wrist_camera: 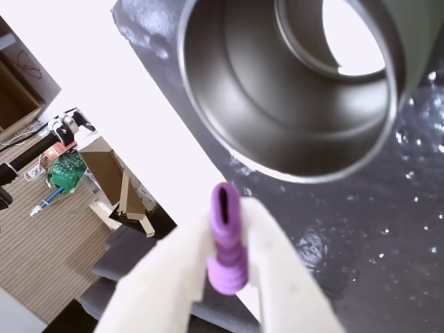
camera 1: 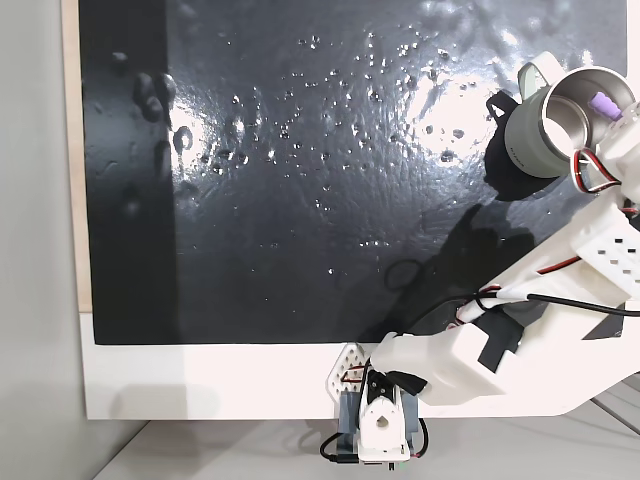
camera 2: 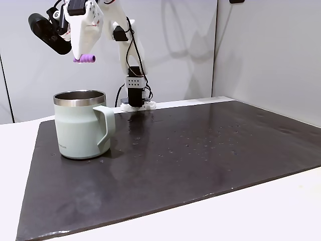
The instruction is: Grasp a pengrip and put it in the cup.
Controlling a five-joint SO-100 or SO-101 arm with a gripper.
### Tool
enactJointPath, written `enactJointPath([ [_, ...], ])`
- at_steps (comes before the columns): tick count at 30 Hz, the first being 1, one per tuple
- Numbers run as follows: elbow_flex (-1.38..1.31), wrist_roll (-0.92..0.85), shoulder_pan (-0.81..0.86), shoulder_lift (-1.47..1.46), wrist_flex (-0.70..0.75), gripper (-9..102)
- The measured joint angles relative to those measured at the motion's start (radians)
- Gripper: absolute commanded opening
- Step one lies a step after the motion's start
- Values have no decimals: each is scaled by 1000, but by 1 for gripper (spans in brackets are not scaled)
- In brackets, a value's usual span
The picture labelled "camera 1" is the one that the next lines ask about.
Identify pale wooden board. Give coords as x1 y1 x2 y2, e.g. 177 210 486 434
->
59 0 95 315

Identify grey-green metal cup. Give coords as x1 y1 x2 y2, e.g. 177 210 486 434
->
502 51 636 180

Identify red white servo cable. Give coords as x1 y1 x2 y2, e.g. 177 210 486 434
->
568 148 627 197

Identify black power cable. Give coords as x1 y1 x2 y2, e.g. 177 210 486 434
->
318 418 432 465

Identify black camera cable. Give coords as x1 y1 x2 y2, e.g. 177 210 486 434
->
399 292 640 341

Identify black glossy table mat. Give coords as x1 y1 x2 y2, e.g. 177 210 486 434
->
78 0 630 346

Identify blue-grey table clamp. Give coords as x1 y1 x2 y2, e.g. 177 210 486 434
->
337 391 422 452

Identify purple pen grip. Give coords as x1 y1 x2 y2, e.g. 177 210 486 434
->
588 92 622 120

